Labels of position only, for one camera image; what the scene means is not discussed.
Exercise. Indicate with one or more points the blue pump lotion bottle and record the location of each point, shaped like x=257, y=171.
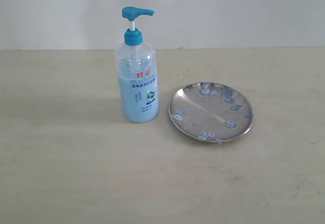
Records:
x=136, y=66

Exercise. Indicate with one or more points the round stainless steel plate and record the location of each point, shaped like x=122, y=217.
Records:
x=211, y=112

